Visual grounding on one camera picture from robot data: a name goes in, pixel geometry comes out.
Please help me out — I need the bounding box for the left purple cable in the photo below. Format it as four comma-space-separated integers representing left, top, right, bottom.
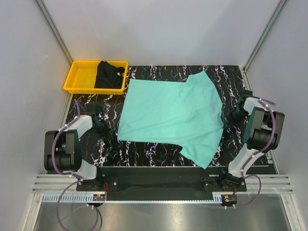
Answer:
51, 98, 103, 231

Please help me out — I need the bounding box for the right small circuit board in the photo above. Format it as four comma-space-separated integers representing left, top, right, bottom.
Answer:
222, 194, 237, 206

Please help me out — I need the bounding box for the small circuit board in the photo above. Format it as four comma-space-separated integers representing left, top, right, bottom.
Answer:
222, 194, 237, 206
93, 194, 106, 201

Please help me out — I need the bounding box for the yellow plastic bin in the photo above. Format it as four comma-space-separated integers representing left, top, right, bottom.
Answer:
63, 60, 128, 95

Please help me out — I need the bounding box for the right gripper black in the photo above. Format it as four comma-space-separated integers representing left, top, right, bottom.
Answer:
223, 107, 249, 129

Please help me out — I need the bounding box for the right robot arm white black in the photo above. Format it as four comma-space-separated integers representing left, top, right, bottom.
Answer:
218, 90, 285, 191

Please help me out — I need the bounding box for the black t shirt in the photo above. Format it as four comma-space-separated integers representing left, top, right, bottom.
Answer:
94, 61, 125, 89

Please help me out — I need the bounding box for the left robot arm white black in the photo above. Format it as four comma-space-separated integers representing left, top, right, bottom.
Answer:
44, 103, 113, 191

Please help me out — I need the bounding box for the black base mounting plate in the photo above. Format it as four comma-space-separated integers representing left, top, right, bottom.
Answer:
77, 167, 247, 202

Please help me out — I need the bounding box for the aluminium frame rail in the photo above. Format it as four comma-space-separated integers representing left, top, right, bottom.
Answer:
32, 174, 293, 194

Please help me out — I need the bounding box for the left small circuit board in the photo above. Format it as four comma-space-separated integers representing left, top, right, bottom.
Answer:
93, 194, 106, 201

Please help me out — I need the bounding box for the teal t shirt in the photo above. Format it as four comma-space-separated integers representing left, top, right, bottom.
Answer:
117, 71, 223, 169

